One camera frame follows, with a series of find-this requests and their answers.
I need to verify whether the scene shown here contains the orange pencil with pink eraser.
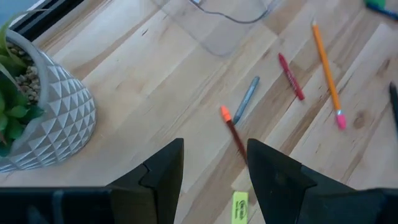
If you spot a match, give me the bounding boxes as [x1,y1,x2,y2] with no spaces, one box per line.
[310,19,348,131]

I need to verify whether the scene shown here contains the grey crayon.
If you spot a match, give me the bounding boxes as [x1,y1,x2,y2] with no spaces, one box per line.
[232,75,261,125]

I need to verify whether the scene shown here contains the yellow-green eraser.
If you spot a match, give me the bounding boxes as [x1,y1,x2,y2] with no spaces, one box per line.
[231,190,249,224]

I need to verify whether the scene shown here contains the green eraser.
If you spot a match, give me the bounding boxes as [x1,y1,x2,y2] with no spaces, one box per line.
[363,0,387,9]

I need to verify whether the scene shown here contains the black pen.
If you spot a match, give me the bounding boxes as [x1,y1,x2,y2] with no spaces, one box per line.
[388,81,398,138]

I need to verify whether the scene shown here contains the black left wrist camera cable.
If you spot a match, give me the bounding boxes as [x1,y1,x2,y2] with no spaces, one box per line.
[189,0,270,25]

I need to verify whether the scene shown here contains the black aluminium table frame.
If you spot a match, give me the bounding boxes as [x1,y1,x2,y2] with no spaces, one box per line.
[9,0,85,42]

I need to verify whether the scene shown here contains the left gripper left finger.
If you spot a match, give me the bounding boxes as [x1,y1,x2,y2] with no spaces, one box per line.
[0,138,185,224]

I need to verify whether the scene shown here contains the succulent in patterned grey pot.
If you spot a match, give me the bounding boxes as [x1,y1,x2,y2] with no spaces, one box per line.
[0,9,97,174]

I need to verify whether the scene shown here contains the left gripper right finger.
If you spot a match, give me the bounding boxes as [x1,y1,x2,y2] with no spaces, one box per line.
[247,138,398,224]

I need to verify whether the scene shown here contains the red pencil with orange eraser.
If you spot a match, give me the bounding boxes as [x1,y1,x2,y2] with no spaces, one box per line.
[220,105,249,165]

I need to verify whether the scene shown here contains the red crayon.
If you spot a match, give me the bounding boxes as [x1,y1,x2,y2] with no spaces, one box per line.
[277,52,305,101]

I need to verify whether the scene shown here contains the clear plastic bin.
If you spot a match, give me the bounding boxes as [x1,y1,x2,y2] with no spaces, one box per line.
[150,0,277,58]

